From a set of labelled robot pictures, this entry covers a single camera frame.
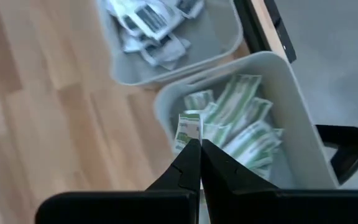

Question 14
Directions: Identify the green striped bandage packet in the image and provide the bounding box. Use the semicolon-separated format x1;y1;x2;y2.
203;123;232;147
222;120;273;156
250;161;275;181
183;89;214;111
228;97;273;135
173;111;204;155
209;73;263;125
237;129;284;170

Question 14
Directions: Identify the black clamp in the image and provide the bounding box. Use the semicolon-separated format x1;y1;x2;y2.
314;124;358;187

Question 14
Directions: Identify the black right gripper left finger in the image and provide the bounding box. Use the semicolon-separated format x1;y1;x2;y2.
146;139;202;224

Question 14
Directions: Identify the white plastic bin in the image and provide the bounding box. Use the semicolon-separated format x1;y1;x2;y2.
96;0;245;87
153;50;341;191

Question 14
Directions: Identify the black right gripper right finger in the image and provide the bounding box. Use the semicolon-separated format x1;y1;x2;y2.
201;139;280;224

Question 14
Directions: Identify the black back frame rail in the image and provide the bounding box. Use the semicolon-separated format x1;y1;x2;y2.
233;0;298;64

